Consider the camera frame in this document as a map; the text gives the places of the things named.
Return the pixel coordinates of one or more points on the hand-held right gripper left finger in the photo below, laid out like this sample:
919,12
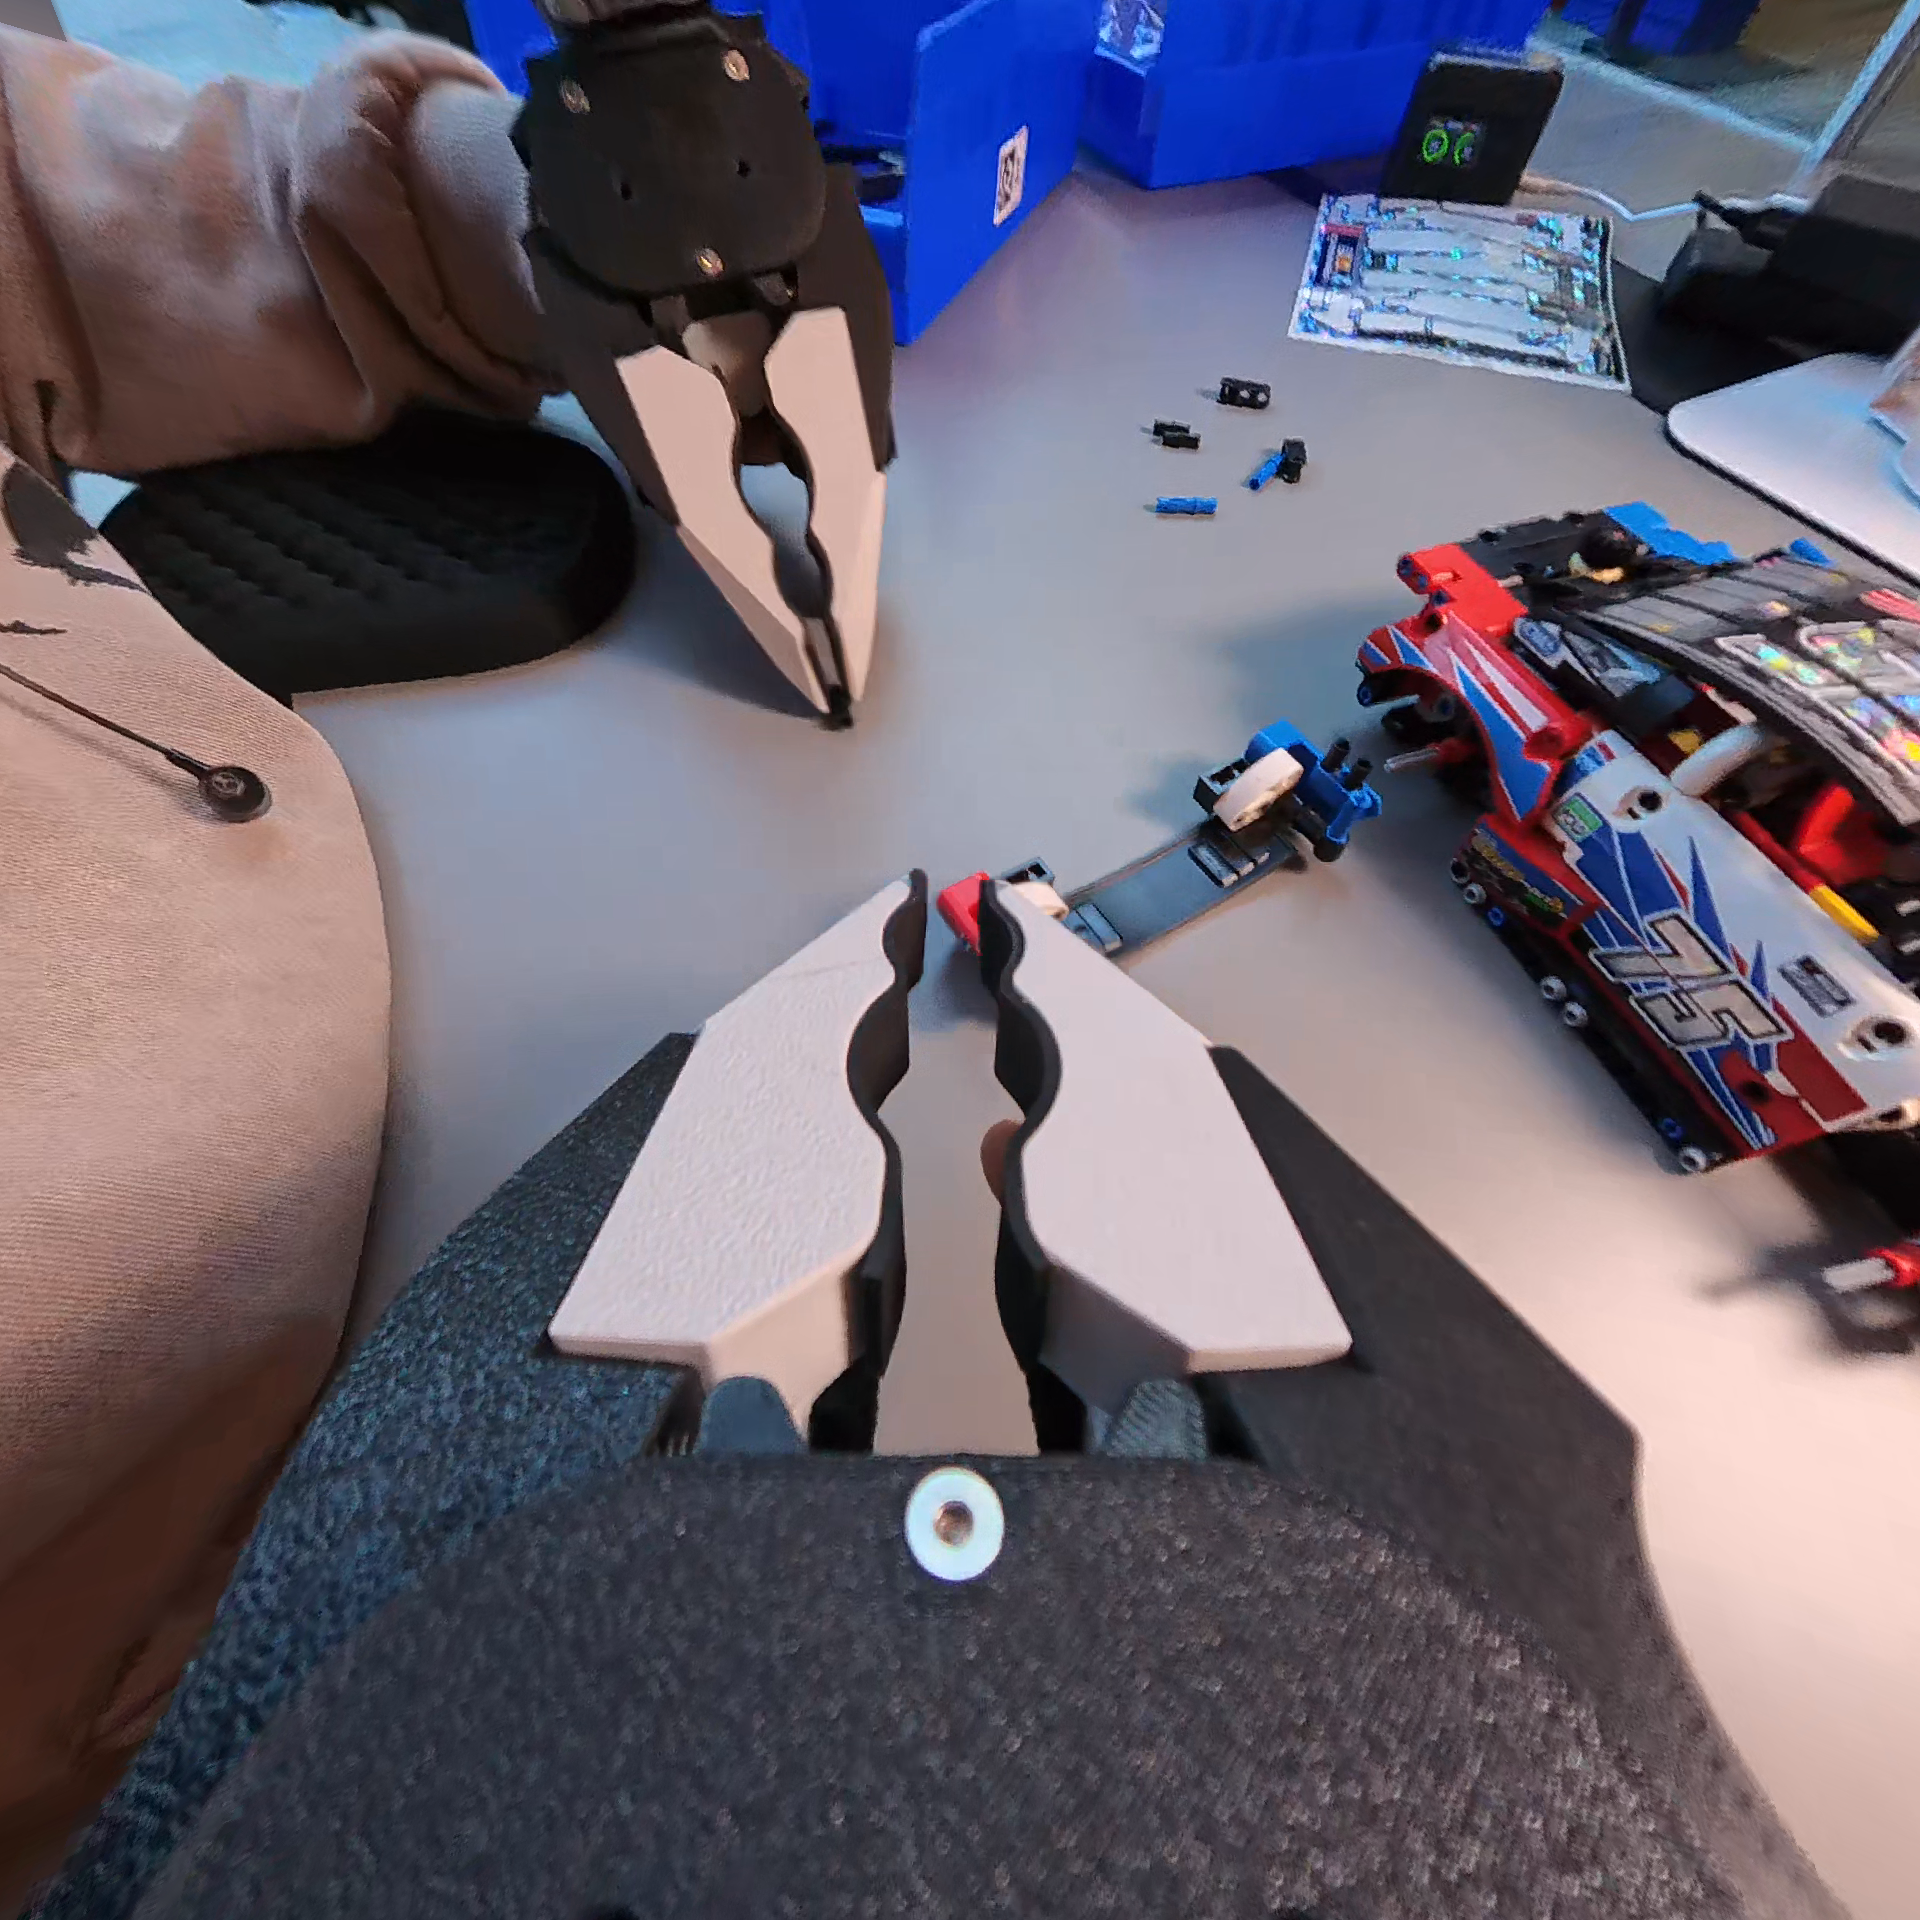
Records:
734,1185

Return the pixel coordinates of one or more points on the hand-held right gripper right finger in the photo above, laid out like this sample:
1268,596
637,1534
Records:
1154,1200

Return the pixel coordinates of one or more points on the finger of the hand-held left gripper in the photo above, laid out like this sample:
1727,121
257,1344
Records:
690,451
849,495

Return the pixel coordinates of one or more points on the black lego spoiler assembly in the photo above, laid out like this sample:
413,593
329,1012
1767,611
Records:
1184,871

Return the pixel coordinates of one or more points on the red lego piece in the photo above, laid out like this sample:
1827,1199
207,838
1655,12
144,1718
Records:
960,909

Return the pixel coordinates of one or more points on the person's left forearm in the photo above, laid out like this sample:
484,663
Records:
271,255

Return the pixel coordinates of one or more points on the blue lego pin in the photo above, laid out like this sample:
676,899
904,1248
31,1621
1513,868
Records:
1184,506

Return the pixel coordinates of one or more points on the black lego connector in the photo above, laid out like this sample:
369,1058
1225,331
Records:
1245,392

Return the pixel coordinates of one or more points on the red white blue lego car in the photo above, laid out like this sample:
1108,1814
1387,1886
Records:
1650,901

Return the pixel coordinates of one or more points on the person's right hand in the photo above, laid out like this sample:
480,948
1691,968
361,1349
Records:
1002,1158

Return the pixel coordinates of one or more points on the blue bin with tag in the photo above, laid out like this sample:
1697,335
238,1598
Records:
960,180

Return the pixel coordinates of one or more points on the black wrist rest pad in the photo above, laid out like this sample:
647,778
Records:
375,554

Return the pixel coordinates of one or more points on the black connector with blue pin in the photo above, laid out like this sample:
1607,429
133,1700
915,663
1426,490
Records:
1290,458

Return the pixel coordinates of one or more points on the clear plastic bags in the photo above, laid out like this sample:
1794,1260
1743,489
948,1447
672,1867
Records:
1132,27

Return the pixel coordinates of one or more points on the shiny sticker sheet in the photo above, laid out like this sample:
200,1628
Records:
1455,285

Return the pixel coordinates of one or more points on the black power bank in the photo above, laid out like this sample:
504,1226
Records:
1485,104

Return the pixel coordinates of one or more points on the black desk mat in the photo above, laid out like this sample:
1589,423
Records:
1665,361

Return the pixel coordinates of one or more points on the black electronic device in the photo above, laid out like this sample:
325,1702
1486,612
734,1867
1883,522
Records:
1800,270

